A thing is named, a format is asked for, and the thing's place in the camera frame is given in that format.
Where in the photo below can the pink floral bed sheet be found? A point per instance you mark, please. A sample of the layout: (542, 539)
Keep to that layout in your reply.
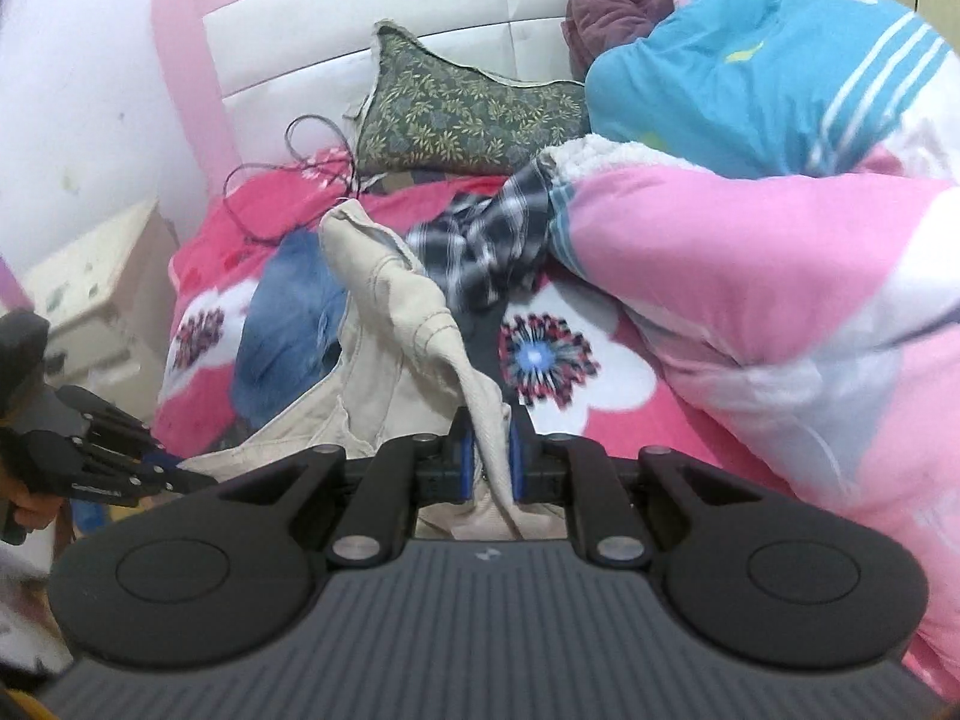
(675, 427)

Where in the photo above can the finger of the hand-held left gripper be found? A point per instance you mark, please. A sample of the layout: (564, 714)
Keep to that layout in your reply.
(105, 481)
(112, 424)

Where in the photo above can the pink grey blue quilt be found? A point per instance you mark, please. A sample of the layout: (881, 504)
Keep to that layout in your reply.
(750, 277)

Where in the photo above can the person's left hand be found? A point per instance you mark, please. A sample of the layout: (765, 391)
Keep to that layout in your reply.
(36, 514)

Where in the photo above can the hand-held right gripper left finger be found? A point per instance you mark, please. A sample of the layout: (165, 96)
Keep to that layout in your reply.
(465, 465)

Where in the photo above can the blue jeans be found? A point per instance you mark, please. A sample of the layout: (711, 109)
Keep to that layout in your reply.
(285, 330)

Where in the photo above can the beige pants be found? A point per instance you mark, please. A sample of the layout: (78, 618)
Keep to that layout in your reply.
(390, 360)

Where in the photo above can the pink white headboard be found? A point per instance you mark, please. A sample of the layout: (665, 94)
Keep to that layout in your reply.
(300, 37)

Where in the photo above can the green floral pillow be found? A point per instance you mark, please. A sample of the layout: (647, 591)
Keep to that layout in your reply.
(450, 112)

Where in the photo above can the purple garment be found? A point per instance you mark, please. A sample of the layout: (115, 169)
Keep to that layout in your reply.
(622, 0)

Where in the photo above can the cream nightstand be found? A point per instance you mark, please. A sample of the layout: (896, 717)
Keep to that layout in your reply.
(97, 277)

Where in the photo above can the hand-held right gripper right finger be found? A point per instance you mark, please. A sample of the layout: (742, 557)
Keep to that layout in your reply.
(514, 465)

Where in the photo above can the plaid shirt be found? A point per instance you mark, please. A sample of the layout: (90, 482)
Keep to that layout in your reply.
(487, 232)

